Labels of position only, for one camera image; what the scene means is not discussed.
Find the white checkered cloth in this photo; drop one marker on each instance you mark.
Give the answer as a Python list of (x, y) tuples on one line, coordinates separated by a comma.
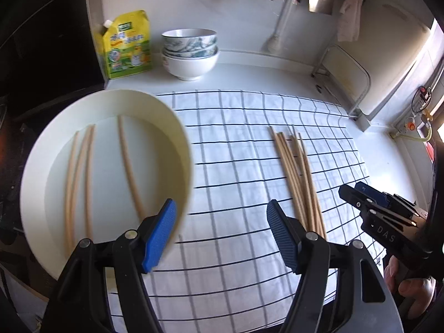
[(225, 274)]

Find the cream round tray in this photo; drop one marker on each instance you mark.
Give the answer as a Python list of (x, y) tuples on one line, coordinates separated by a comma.
[(161, 159)]

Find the blue patterned top bowl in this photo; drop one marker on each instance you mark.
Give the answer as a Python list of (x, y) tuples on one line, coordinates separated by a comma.
[(188, 40)]

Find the metal rack with board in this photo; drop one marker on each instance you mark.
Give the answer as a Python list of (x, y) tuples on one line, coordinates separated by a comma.
[(343, 77)]

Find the blue patterned bowl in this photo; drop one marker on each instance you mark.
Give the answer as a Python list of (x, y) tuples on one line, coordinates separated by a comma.
[(188, 40), (202, 53)]

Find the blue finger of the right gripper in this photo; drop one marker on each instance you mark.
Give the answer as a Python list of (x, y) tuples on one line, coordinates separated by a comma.
[(358, 198), (373, 194)]

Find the yellow seasoning pouch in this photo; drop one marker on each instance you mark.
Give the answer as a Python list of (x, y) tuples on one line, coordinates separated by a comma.
[(124, 44)]

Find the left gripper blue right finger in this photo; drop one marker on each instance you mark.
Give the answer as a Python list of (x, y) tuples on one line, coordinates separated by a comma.
[(285, 236)]

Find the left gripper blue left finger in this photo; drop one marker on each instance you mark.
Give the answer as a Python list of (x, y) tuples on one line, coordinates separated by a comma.
[(157, 235)]

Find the white wall pipe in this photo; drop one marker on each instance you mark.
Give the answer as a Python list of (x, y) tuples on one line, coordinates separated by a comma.
[(274, 42)]

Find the person's right hand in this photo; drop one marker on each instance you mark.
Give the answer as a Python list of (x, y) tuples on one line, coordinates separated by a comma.
[(420, 290)]

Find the white bottom bowl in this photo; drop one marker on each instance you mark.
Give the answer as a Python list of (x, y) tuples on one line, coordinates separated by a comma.
[(189, 69)]

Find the blue patterned middle bowl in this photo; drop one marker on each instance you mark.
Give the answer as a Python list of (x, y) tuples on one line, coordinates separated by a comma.
[(202, 53)]

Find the white hanging cloth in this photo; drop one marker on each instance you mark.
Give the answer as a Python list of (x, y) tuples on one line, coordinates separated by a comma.
[(348, 28)]

